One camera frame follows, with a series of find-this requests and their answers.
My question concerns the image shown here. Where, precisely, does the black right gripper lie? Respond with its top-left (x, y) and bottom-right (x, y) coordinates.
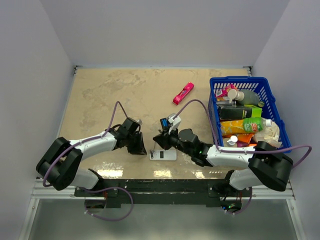
top-left (153, 125), bottom-right (193, 157)

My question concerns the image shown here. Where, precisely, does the white remote control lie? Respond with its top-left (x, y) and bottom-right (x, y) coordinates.
top-left (149, 149), bottom-right (177, 161)

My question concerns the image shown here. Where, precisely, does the black remote control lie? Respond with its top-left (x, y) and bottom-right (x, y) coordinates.
top-left (160, 118), bottom-right (171, 134)

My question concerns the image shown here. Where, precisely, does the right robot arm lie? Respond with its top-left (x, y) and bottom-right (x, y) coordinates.
top-left (153, 128), bottom-right (293, 197)

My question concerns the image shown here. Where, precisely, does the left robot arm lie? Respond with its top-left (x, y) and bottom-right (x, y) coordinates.
top-left (36, 117), bottom-right (147, 196)

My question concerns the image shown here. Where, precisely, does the blue battery in black remote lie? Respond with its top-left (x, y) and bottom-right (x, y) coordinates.
top-left (161, 118), bottom-right (168, 127)

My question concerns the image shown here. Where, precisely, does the small white cap bottle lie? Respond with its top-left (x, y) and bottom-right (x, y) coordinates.
top-left (223, 135), bottom-right (238, 148)

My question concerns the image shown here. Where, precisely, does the black green carton box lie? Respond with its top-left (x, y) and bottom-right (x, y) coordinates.
top-left (217, 104), bottom-right (263, 121)

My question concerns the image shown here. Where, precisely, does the pink snack box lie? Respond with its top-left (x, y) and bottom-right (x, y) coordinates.
top-left (215, 83), bottom-right (238, 98)

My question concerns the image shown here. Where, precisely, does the orange snack packet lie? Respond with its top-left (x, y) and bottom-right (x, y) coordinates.
top-left (223, 133), bottom-right (257, 148)

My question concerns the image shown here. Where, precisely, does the orange juice bottle green label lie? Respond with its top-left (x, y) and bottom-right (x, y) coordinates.
top-left (220, 117), bottom-right (272, 136)

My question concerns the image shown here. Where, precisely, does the grey bottle beige cap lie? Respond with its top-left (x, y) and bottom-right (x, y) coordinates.
top-left (227, 89), bottom-right (265, 108)

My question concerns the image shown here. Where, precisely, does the blue plastic basket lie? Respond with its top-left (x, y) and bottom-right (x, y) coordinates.
top-left (207, 76), bottom-right (293, 154)

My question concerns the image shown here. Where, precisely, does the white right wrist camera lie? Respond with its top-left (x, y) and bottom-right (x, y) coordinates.
top-left (166, 113), bottom-right (182, 134)

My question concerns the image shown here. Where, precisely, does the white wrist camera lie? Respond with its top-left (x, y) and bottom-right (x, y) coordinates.
top-left (135, 119), bottom-right (143, 126)
top-left (166, 113), bottom-right (182, 134)

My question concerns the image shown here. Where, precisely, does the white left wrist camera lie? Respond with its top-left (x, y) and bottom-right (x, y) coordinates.
top-left (135, 119), bottom-right (143, 126)

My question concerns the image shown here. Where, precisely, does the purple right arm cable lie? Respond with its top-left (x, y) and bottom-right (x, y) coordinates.
top-left (174, 99), bottom-right (313, 170)

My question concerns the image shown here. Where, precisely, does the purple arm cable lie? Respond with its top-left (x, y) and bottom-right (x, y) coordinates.
top-left (42, 100), bottom-right (134, 222)
top-left (174, 99), bottom-right (313, 170)

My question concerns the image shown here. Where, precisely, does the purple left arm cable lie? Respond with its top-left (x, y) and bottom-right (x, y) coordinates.
top-left (42, 100), bottom-right (134, 222)

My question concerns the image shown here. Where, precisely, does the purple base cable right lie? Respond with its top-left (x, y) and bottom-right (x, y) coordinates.
top-left (224, 186), bottom-right (253, 216)

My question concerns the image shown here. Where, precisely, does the aluminium frame rail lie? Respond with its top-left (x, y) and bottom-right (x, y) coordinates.
top-left (31, 179), bottom-right (295, 200)

